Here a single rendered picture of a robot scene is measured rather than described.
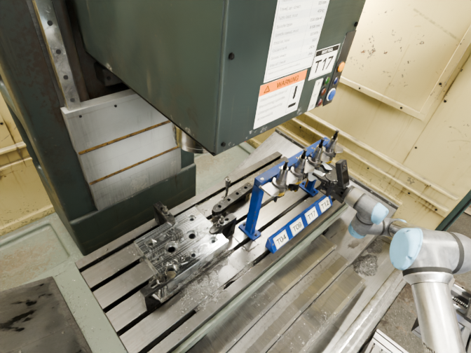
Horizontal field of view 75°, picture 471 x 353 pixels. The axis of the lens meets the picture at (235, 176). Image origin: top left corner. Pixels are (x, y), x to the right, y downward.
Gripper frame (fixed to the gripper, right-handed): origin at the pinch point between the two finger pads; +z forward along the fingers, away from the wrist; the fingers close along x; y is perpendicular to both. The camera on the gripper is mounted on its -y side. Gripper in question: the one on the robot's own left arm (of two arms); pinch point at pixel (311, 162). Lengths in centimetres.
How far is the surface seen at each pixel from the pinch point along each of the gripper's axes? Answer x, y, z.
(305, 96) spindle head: -35, -45, -8
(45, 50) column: -75, -39, 59
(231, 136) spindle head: -60, -43, -8
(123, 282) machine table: -82, 31, 16
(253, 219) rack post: -28.9, 19.2, 2.3
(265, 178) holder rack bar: -26.1, -2.5, 3.7
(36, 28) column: -75, -45, 59
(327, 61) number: -30, -53, -8
